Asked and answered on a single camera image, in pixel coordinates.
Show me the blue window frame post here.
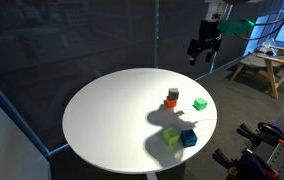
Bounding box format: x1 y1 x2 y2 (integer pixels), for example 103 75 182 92
153 0 161 70
0 66 72 158

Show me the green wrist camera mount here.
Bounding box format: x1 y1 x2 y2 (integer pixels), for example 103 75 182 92
216 18 256 36

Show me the white table pedestal base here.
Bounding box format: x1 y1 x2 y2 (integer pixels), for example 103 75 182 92
146 171 159 180

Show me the blue block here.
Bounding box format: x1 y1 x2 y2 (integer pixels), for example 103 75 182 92
180 129 198 148

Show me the lime yellow-green block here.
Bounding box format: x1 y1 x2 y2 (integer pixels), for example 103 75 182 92
162 127 180 147

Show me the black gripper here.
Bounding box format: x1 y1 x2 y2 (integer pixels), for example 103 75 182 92
186 19 224 67

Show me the clear plastic bag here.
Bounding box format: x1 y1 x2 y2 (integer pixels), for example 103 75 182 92
255 37 279 57

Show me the purple orange spring clamp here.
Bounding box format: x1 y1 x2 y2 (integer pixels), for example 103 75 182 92
236 121 284 149
211 148 279 180

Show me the orange block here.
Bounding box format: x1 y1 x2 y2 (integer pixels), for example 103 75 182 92
164 96 178 109

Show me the gray block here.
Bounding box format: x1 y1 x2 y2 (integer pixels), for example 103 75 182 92
167 87 180 101

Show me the green block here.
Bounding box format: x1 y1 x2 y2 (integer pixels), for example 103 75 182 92
192 97 209 112

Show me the wooden armchair gray cushion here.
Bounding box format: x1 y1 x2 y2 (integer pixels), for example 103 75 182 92
229 45 284 100

